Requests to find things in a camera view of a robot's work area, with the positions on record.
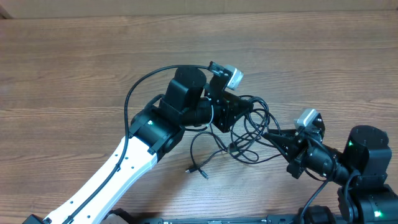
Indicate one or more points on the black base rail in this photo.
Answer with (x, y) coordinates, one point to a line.
(120, 216)

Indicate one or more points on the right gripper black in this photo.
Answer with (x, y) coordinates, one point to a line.
(295, 152)

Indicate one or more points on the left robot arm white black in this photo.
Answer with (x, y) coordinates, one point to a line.
(197, 95)

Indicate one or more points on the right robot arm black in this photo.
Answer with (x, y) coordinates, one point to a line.
(360, 170)

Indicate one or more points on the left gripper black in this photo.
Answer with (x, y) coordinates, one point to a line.
(229, 113)

